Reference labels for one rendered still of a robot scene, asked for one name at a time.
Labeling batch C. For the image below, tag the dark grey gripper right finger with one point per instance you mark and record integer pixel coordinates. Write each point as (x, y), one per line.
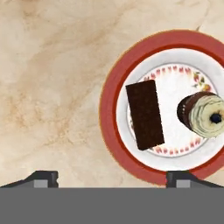
(178, 176)

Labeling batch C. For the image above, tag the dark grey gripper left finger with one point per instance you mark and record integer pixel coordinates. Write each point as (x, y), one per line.
(43, 177)

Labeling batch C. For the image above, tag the chocolate cupcake with cream frosting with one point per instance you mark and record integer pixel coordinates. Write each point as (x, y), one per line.
(204, 113)

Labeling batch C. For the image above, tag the dark brown chocolate bar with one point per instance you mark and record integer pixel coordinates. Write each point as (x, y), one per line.
(145, 115)

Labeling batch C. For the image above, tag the red rimmed white plate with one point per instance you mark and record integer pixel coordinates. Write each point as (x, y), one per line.
(175, 75)

